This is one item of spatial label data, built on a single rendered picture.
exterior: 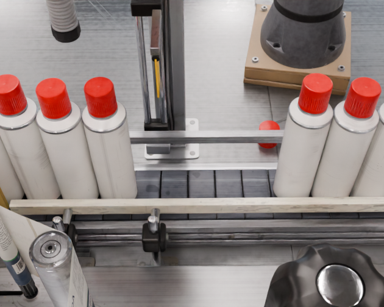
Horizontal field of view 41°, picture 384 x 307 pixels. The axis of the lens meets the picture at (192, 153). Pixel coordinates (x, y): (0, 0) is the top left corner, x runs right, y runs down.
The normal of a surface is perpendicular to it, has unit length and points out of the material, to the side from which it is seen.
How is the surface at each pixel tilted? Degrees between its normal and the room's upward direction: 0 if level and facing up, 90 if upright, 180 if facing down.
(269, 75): 90
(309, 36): 74
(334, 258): 12
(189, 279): 0
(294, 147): 90
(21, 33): 0
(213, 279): 0
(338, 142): 90
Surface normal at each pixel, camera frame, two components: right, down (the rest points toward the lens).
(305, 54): -0.08, 0.57
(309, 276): -0.17, -0.67
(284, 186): -0.59, 0.63
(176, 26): 0.01, 0.77
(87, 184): 0.66, 0.58
